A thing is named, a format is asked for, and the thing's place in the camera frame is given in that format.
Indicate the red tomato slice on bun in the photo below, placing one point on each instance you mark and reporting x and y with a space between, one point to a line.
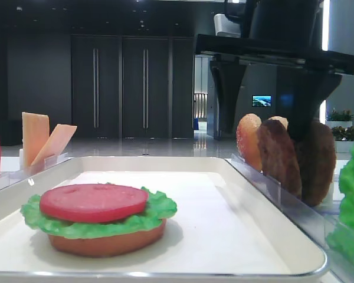
93 203

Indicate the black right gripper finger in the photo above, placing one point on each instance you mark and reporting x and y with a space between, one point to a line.
227 77

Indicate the wall-mounted display screen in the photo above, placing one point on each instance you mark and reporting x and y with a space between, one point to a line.
261 101

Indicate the green lettuce leaf on bun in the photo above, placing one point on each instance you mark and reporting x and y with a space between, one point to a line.
158 207

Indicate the clear acrylic right rack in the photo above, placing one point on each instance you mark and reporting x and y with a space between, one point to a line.
321 223

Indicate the leaning orange cheese slice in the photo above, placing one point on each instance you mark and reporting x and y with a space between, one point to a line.
56 142

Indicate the sesame top bun slice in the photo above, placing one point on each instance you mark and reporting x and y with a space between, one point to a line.
247 140

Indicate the brown meat patty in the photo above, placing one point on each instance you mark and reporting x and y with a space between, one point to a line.
316 157
278 156

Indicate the potted plants with planter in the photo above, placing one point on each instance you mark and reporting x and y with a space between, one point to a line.
341 124

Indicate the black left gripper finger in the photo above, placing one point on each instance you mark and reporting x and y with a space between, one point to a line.
309 90

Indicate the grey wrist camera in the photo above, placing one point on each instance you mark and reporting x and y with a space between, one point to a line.
226 28

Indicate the bottom bun slice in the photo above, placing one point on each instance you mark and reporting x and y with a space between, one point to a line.
108 246

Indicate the green lettuce leaf in rack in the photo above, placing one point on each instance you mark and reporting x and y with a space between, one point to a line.
352 206

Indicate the clear acrylic left rack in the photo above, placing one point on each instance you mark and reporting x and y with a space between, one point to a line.
14 172

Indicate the upright orange cheese slice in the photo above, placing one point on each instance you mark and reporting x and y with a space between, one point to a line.
35 133

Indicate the white metal tray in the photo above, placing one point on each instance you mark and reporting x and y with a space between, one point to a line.
225 229

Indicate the clear acrylic rack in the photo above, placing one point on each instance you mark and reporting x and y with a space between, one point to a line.
321 223
14 172

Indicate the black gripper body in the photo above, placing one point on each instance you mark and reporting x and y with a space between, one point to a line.
277 33

